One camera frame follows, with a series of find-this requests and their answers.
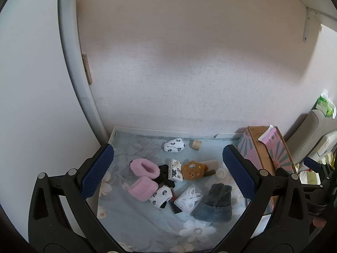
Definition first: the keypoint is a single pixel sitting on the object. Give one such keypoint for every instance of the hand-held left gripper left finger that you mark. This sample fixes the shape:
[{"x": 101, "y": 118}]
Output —
[{"x": 97, "y": 171}]

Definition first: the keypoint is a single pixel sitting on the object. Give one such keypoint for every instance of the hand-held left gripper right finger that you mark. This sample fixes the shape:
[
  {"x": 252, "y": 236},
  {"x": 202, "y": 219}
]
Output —
[{"x": 238, "y": 174}]

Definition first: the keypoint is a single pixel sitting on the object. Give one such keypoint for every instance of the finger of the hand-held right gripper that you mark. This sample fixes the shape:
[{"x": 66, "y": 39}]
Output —
[{"x": 312, "y": 164}]

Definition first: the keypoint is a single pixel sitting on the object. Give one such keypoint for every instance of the pink striped cardboard box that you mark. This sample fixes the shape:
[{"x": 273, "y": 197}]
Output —
[{"x": 263, "y": 155}]

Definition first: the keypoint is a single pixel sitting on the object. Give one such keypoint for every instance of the dark grey cloth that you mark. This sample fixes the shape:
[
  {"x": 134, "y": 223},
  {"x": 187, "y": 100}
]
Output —
[{"x": 213, "y": 205}]

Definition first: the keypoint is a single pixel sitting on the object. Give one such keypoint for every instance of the brown bear plush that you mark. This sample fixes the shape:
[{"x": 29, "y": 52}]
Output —
[{"x": 193, "y": 172}]

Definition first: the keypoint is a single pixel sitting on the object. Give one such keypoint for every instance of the pink fluffy slipper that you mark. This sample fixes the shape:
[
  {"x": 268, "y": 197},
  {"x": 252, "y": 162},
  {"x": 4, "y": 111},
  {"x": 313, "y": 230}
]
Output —
[
  {"x": 142, "y": 189},
  {"x": 144, "y": 167}
]

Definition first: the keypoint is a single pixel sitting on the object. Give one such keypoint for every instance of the clear plastic box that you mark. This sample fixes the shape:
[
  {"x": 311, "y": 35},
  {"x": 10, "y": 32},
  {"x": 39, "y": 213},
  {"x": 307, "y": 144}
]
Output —
[{"x": 189, "y": 199}]

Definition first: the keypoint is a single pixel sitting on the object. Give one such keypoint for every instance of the white panda print sock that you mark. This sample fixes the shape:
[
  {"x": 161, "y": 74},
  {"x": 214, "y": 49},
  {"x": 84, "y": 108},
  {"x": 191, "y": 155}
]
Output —
[
  {"x": 160, "y": 196},
  {"x": 173, "y": 145}
]

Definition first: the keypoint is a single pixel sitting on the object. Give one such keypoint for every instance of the black red small packet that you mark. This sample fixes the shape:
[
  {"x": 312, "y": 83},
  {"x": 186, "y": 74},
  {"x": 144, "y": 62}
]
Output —
[{"x": 177, "y": 208}]

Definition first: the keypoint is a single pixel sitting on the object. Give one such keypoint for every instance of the cream floral fabric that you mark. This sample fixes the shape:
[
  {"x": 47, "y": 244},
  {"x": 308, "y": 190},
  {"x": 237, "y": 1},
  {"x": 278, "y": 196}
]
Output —
[{"x": 309, "y": 176}]

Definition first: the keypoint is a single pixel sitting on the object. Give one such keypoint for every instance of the clear tape roll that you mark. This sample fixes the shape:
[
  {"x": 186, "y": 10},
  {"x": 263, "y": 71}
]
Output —
[{"x": 220, "y": 175}]

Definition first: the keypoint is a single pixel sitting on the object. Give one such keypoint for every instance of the grey chair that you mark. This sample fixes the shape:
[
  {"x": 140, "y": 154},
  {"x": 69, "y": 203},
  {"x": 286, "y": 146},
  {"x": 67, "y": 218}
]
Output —
[{"x": 313, "y": 131}]

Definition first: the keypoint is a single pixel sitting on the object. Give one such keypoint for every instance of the white paper slip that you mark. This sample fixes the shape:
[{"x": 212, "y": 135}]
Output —
[{"x": 266, "y": 134}]

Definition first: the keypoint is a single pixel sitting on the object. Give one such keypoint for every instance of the small wooden cylinder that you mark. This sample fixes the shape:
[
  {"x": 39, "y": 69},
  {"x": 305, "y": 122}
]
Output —
[{"x": 196, "y": 145}]

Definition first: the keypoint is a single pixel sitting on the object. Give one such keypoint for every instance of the green wipes pack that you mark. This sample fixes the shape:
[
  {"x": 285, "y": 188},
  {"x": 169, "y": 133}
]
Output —
[{"x": 325, "y": 105}]

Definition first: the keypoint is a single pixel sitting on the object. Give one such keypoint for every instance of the white patterned small box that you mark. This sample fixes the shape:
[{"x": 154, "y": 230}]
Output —
[{"x": 175, "y": 174}]

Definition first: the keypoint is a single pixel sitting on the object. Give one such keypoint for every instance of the black sock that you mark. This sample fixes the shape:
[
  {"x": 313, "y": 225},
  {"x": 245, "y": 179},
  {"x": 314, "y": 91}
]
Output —
[{"x": 163, "y": 176}]

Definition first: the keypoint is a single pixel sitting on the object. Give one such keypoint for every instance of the white door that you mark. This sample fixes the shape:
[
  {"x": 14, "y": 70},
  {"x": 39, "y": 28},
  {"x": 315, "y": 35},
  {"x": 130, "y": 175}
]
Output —
[{"x": 34, "y": 97}]

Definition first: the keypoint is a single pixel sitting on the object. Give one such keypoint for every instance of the brass door hinge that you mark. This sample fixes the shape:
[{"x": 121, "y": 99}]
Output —
[{"x": 87, "y": 68}]

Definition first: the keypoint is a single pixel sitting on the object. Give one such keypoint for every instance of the grey door frame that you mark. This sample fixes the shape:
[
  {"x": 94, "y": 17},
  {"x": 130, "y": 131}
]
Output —
[{"x": 76, "y": 84}]

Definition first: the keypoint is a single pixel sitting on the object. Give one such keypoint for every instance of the white shelf bracket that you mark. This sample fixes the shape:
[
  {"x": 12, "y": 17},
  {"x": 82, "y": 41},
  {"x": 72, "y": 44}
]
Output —
[{"x": 306, "y": 29}]

